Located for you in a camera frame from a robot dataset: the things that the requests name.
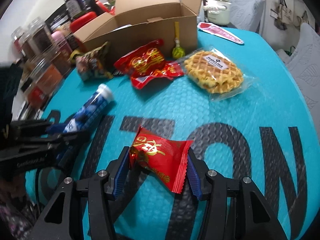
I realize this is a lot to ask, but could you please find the small red gold candy bag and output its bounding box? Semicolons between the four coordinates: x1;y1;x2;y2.
129;126;193;194

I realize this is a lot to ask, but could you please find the blue tablet tube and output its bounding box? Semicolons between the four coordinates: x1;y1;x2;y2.
56;83;115;165

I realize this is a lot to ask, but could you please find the orange-labelled clear jar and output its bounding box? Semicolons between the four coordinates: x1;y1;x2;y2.
30;59;63;95

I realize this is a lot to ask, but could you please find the dark colourful snack bag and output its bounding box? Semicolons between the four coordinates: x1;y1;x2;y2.
75;42;114;82

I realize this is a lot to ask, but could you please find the teal bubble mat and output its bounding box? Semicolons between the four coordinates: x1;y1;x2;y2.
43;29;319;239

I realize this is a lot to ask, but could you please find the pink bottle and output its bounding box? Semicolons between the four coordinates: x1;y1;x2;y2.
52;30;73;59

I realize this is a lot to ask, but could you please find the tall clear spice jar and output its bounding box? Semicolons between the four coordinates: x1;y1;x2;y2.
28;17;53;53

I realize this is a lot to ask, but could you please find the red plastic container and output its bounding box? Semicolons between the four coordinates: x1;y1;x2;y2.
70;11;97;33

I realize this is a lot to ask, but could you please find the large red gold snack bag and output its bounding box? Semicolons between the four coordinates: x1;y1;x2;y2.
114;39;184;89

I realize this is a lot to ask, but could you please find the dark-lidded spice jar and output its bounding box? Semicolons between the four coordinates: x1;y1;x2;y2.
64;0;86;21

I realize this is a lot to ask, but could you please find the white foam board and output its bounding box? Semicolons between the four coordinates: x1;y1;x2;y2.
24;0;65;27

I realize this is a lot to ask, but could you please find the packaged yellow waffle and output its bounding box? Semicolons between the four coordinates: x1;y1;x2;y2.
177;46;257;101

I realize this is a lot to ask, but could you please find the yellow green lollipop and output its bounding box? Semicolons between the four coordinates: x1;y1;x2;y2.
172;22;185;60

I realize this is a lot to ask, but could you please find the open cardboard box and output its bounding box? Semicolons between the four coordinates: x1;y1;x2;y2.
74;0;202;62

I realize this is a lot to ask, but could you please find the pink white flat packet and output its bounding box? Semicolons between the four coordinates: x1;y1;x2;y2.
197;22;244;45

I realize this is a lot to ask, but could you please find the cream robot-shaped kettle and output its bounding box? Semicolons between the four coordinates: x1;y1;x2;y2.
203;0;232;25

